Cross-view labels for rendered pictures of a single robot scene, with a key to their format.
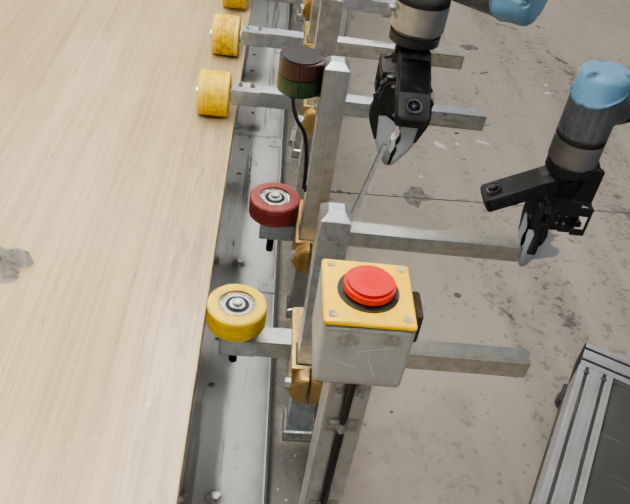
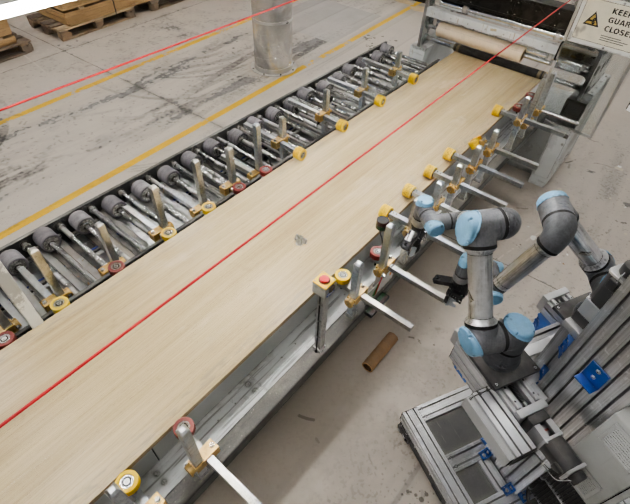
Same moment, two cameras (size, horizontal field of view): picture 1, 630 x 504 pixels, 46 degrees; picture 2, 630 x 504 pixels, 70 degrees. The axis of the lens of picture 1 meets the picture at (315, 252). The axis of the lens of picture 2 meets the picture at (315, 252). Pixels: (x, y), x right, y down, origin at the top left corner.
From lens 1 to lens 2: 1.38 m
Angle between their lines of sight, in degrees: 32
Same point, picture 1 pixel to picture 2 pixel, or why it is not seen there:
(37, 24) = (358, 166)
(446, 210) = (530, 283)
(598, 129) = (461, 273)
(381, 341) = (320, 289)
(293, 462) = (343, 321)
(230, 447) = (337, 311)
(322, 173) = (384, 251)
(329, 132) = (386, 241)
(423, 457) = (433, 365)
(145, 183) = (347, 232)
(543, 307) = not seen: hidden behind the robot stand
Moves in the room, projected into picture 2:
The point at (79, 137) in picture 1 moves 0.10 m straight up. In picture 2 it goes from (341, 212) to (342, 198)
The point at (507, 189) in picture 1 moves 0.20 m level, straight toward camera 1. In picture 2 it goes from (439, 279) to (406, 294)
